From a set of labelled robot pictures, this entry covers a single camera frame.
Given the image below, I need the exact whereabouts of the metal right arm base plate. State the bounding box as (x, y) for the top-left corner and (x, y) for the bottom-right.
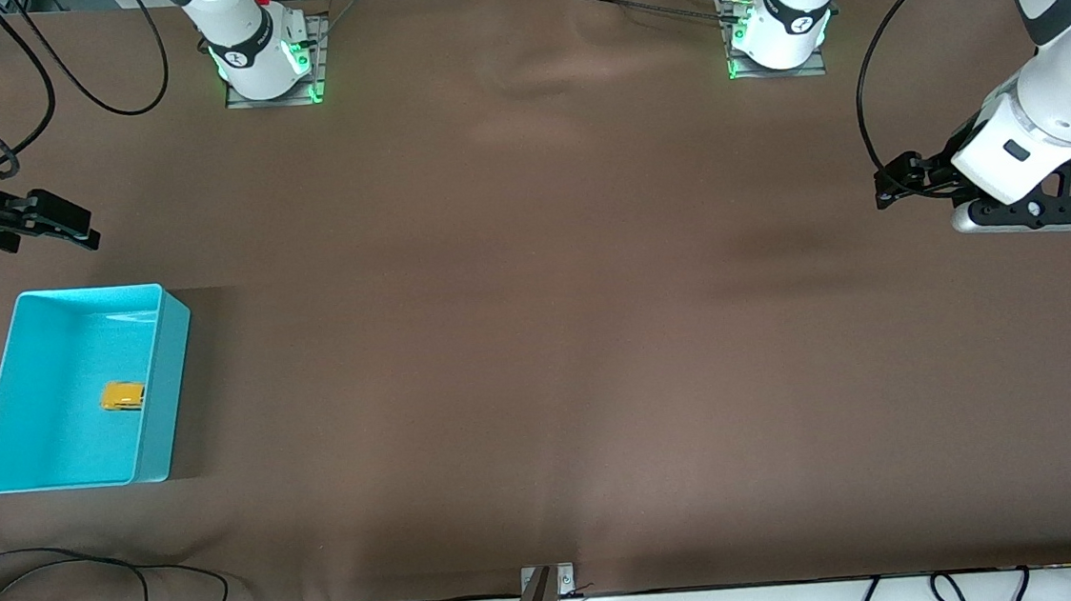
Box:
(219, 11), (334, 110)

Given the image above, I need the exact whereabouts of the yellow toy beetle car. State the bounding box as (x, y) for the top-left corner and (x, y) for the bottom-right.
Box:
(98, 378), (148, 415)

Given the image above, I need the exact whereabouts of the teal plastic bin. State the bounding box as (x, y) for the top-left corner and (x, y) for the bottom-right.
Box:
(0, 278), (206, 496)

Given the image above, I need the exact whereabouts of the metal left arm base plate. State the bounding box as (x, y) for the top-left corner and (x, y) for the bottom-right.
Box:
(720, 0), (829, 84)

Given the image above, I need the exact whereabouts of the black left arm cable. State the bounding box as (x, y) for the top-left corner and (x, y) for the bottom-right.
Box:
(848, 0), (1046, 175)

